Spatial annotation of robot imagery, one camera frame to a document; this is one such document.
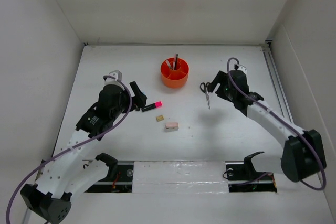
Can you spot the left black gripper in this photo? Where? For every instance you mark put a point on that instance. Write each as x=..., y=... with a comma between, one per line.
x=138, y=95

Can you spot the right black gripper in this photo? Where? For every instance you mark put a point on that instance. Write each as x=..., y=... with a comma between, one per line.
x=219, y=78

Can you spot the black handled scissors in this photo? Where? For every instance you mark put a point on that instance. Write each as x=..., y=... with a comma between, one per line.
x=204, y=88

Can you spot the black gel pen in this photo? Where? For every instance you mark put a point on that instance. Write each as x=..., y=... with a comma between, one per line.
x=177, y=60

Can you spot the red clear pen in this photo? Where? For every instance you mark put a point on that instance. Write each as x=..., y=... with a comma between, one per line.
x=174, y=61

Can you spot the green clear pen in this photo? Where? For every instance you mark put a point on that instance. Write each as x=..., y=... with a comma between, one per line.
x=171, y=64

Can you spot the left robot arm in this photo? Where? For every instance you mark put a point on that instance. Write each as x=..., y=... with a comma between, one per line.
x=65, y=176

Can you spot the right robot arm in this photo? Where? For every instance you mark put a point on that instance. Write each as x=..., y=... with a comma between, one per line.
x=303, y=152

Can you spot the pink capped black highlighter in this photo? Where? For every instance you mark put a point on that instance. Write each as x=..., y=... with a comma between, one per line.
x=151, y=106

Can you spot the small tan eraser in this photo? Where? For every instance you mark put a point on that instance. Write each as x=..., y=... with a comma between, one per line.
x=160, y=118

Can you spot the orange round divided container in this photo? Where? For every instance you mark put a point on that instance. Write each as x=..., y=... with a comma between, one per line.
x=174, y=78

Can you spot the pink white eraser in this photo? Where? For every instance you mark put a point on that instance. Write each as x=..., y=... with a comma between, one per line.
x=171, y=126

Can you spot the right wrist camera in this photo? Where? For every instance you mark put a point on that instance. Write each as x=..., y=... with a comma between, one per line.
x=240, y=67

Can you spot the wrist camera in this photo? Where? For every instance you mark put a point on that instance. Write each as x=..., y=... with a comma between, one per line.
x=240, y=67
x=113, y=78

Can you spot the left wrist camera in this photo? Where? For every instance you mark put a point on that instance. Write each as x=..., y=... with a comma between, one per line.
x=113, y=78

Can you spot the aluminium rail right side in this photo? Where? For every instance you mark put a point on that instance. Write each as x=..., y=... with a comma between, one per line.
x=275, y=79

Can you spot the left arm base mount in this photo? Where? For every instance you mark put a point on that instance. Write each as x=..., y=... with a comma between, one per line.
x=119, y=178

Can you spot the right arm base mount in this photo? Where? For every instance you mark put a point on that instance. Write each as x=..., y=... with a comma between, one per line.
x=243, y=178

